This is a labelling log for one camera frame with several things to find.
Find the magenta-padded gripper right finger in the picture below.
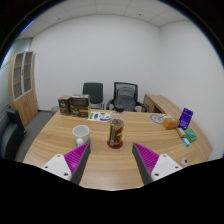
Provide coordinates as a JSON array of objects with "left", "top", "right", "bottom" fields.
[{"left": 131, "top": 142, "right": 184, "bottom": 186}]

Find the green flat box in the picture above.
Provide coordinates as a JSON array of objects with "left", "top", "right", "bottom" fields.
[{"left": 184, "top": 128, "right": 198, "bottom": 143}]

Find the black leather armchair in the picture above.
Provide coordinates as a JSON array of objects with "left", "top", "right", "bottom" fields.
[{"left": 0, "top": 107, "right": 27, "bottom": 160}]

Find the black office chair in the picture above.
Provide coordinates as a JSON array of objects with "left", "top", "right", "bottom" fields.
[{"left": 82, "top": 82, "right": 105, "bottom": 110}]

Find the purple standing sign card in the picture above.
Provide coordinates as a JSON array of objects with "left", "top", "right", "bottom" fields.
[{"left": 178, "top": 107, "right": 194, "bottom": 131}]

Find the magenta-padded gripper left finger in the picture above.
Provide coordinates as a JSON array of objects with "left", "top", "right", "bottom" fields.
[{"left": 40, "top": 142, "right": 92, "bottom": 185}]

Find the orange wooden tissue box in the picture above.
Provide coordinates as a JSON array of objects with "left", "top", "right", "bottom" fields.
[{"left": 162, "top": 117, "right": 180, "bottom": 130}]

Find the small dark brown box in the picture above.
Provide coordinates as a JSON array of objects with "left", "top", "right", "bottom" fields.
[{"left": 57, "top": 95, "right": 72, "bottom": 117}]

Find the clear bottle with black cap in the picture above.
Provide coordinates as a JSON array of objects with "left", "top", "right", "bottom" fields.
[{"left": 108, "top": 104, "right": 126, "bottom": 148}]

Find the large dark brown box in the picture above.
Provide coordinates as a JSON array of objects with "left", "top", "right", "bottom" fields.
[{"left": 69, "top": 94, "right": 92, "bottom": 119}]

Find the wooden shelf cabinet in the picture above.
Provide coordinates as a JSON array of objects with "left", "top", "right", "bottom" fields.
[{"left": 8, "top": 50, "right": 38, "bottom": 126}]

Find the wooden side desk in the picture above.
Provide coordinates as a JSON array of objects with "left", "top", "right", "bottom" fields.
[{"left": 141, "top": 93, "right": 174, "bottom": 114}]

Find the grey mesh office chair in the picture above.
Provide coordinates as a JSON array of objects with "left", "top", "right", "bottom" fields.
[{"left": 105, "top": 81, "right": 148, "bottom": 113}]

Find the white and grey mug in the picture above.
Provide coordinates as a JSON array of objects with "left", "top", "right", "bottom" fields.
[{"left": 72, "top": 124, "right": 91, "bottom": 148}]

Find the white printed leaflet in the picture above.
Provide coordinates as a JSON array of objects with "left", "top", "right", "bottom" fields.
[{"left": 87, "top": 111, "right": 112, "bottom": 123}]

